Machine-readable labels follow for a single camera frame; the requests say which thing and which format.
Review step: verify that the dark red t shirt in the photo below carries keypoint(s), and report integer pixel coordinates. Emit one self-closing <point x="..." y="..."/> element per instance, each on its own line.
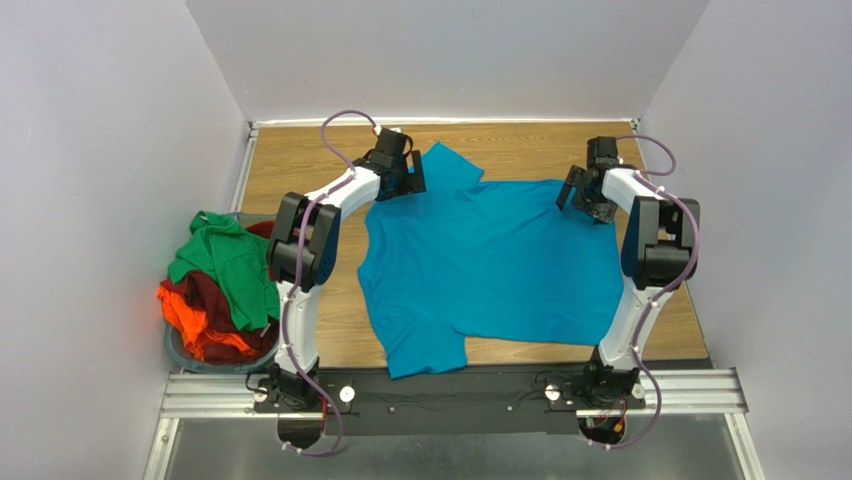
<point x="213" y="306"/>

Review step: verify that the blue t shirt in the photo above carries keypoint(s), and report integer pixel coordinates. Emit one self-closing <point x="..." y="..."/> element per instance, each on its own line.
<point x="475" y="258"/>

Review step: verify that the grey laundry basket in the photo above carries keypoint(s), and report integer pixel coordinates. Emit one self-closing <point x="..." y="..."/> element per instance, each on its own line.
<point x="180" y="356"/>

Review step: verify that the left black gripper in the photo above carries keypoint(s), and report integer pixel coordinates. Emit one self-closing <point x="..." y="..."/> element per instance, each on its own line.
<point x="405" y="177"/>

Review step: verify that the orange t shirt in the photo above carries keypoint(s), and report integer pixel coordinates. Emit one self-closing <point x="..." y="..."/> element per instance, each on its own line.
<point x="198" y="337"/>

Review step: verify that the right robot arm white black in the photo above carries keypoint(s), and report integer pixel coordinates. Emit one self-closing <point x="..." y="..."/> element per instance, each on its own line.
<point x="659" y="253"/>

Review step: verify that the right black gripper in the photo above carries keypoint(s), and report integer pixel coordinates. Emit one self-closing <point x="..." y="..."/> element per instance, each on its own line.
<point x="584" y="188"/>

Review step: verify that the green t shirt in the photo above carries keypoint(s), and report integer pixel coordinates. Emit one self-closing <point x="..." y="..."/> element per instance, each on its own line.
<point x="234" y="259"/>

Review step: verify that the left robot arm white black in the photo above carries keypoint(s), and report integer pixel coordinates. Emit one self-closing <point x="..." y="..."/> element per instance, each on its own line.
<point x="303" y="248"/>

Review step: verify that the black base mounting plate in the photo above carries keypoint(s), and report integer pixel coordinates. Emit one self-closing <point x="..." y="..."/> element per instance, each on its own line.
<point x="497" y="399"/>

